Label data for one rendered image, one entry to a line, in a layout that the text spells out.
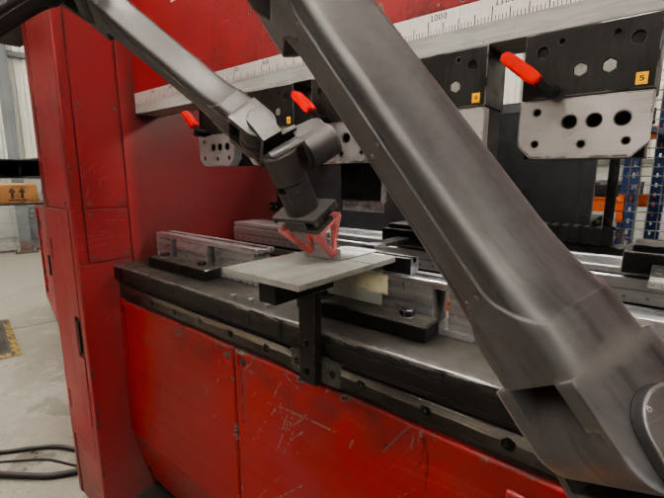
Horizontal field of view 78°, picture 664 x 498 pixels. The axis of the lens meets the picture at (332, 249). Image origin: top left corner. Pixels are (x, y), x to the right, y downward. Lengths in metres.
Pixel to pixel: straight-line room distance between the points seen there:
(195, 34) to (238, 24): 0.18
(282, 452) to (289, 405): 0.12
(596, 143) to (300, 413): 0.67
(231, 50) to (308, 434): 0.86
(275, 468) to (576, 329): 0.86
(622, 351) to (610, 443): 0.04
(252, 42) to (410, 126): 0.80
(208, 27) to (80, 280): 0.81
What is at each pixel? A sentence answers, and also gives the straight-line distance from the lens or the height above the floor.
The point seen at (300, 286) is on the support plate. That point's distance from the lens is 0.58.
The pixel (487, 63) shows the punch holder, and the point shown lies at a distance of 0.69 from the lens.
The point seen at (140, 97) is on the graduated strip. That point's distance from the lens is 1.45.
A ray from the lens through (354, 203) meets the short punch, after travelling 0.84.
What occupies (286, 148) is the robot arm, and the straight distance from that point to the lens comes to 0.66.
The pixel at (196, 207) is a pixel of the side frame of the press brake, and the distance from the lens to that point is 1.57.
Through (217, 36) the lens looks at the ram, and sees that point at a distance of 1.13.
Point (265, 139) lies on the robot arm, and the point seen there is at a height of 1.21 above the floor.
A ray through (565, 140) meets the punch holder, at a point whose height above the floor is 1.20.
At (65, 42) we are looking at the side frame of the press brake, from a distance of 1.45.
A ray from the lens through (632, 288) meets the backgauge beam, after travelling 0.93.
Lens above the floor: 1.15
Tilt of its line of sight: 10 degrees down
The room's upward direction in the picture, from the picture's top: straight up
